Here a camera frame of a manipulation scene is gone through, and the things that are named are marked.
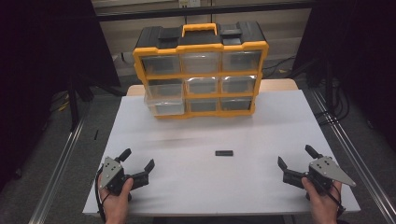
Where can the black horizontal bar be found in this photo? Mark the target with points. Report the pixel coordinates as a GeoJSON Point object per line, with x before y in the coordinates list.
{"type": "Point", "coordinates": [199, 11]}

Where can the person's left hand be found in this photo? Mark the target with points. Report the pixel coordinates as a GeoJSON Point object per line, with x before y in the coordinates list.
{"type": "Point", "coordinates": [116, 207]}

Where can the black curtain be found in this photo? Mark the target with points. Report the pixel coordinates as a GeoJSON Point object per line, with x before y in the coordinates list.
{"type": "Point", "coordinates": [46, 62]}
{"type": "Point", "coordinates": [358, 56]}

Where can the small black rectangular block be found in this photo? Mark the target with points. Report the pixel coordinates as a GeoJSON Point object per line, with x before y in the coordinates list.
{"type": "Point", "coordinates": [224, 153]}

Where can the person's right hand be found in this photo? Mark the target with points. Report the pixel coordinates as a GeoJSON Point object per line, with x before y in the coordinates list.
{"type": "Point", "coordinates": [325, 205]}

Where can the clear plastic organizer drawer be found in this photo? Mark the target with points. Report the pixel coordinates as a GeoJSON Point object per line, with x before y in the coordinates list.
{"type": "Point", "coordinates": [165, 107]}

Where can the yellow black organizer cabinet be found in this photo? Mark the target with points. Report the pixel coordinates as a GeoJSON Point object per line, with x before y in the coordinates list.
{"type": "Point", "coordinates": [199, 42]}

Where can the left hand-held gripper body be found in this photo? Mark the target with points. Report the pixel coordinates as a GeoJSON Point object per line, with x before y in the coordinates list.
{"type": "Point", "coordinates": [111, 172]}

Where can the white wall outlet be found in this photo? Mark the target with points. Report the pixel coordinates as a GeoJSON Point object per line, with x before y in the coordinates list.
{"type": "Point", "coordinates": [189, 3]}

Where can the black metal stand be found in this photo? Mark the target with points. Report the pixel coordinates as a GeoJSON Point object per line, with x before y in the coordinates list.
{"type": "Point", "coordinates": [73, 102]}

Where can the set of clear drawers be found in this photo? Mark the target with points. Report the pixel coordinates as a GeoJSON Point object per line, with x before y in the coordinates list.
{"type": "Point", "coordinates": [239, 60]}

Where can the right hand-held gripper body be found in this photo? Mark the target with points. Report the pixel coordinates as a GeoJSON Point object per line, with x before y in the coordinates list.
{"type": "Point", "coordinates": [330, 169]}

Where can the metal floor rail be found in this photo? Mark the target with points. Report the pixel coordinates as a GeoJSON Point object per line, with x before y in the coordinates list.
{"type": "Point", "coordinates": [358, 155]}
{"type": "Point", "coordinates": [57, 174]}

